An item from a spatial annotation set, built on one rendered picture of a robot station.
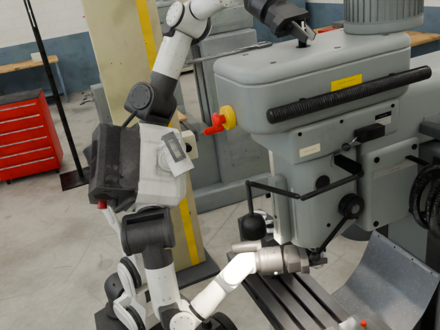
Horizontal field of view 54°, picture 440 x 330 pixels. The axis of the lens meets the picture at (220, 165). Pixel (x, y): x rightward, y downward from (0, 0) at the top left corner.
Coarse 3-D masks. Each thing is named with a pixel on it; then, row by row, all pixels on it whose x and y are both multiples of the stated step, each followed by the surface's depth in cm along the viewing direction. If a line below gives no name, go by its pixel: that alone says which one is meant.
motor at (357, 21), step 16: (352, 0) 109; (368, 0) 106; (384, 0) 104; (400, 0) 104; (416, 0) 105; (352, 16) 111; (368, 16) 108; (384, 16) 106; (400, 16) 106; (416, 16) 108; (352, 32) 113; (368, 32) 109; (384, 32) 107
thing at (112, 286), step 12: (108, 288) 216; (120, 288) 210; (108, 300) 218; (96, 312) 224; (108, 312) 220; (96, 324) 216; (108, 324) 215; (120, 324) 214; (156, 324) 210; (204, 324) 196; (216, 324) 199
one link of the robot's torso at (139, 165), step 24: (96, 144) 128; (120, 144) 128; (144, 144) 132; (96, 168) 124; (120, 168) 126; (144, 168) 130; (96, 192) 128; (120, 192) 129; (144, 192) 128; (168, 192) 132
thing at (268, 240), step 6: (258, 210) 183; (264, 216) 179; (270, 216) 180; (240, 222) 181; (270, 222) 174; (270, 228) 172; (240, 234) 185; (270, 234) 168; (246, 240) 182; (264, 240) 167; (270, 240) 166; (264, 246) 168; (270, 246) 166; (282, 246) 170; (246, 252) 186; (270, 276) 172; (276, 276) 174
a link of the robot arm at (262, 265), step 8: (256, 240) 138; (232, 248) 137; (240, 248) 137; (248, 248) 137; (256, 248) 137; (264, 248) 136; (256, 256) 135; (264, 256) 134; (256, 264) 134; (264, 264) 133; (264, 272) 134
